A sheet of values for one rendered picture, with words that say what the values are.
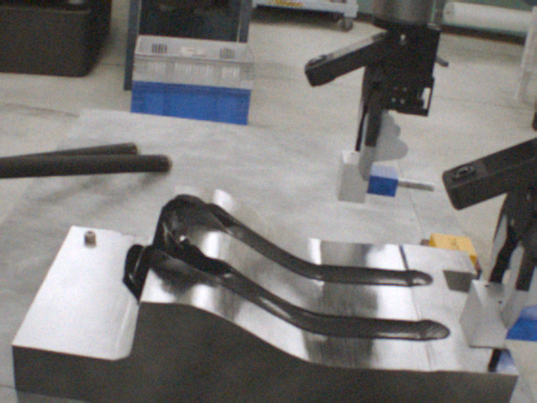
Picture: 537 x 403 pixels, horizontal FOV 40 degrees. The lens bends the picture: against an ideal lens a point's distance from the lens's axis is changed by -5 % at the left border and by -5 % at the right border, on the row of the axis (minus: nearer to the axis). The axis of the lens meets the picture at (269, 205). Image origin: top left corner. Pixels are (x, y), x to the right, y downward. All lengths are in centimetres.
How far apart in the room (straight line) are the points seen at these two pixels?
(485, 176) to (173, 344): 33
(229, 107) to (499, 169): 323
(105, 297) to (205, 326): 16
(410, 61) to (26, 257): 56
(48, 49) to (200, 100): 114
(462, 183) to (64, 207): 65
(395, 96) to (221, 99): 293
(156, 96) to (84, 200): 270
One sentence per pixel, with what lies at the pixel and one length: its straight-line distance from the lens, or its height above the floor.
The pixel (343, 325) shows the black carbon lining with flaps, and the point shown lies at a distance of 80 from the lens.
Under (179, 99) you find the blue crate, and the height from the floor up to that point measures 13.
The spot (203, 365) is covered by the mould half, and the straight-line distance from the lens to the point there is 74.
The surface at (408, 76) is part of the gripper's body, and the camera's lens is 96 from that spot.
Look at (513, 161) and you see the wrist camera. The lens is 72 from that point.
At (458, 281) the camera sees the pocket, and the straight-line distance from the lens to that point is 94.
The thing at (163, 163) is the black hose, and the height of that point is 82.
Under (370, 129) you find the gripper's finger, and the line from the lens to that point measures 96.
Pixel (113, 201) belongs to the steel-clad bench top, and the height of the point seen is 80.
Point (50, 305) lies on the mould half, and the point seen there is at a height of 86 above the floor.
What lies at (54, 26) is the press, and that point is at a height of 31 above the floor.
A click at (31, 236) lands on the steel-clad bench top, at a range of 108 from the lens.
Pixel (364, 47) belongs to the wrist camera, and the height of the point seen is 111.
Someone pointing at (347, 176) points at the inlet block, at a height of 94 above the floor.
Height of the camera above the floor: 131
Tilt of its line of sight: 25 degrees down
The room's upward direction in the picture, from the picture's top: 8 degrees clockwise
